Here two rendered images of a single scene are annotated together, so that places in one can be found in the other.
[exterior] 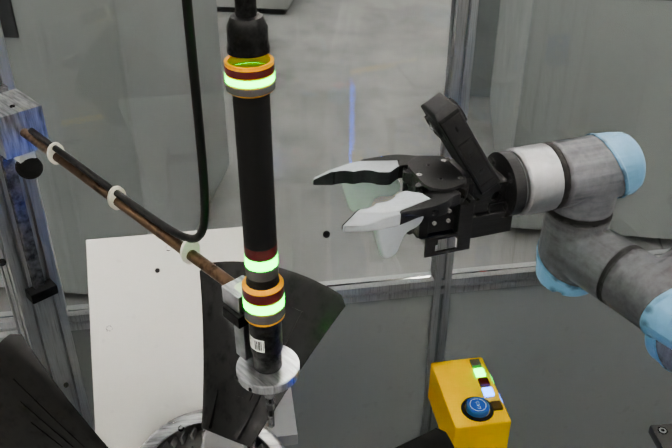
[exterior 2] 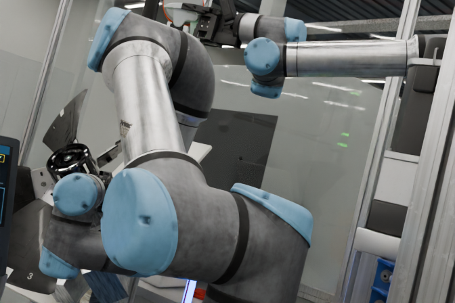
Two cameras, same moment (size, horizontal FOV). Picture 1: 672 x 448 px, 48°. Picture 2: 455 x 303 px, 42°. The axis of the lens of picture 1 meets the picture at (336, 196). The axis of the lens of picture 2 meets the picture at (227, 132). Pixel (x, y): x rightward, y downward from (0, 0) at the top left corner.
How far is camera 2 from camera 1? 144 cm
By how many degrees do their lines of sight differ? 54
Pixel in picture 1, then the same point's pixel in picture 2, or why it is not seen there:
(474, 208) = (222, 29)
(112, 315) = not seen: hidden behind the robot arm
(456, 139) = not seen: outside the picture
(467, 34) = (383, 120)
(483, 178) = (225, 12)
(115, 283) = not seen: hidden behind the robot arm
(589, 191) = (267, 28)
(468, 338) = not seen: outside the picture
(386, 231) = (177, 12)
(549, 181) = (249, 17)
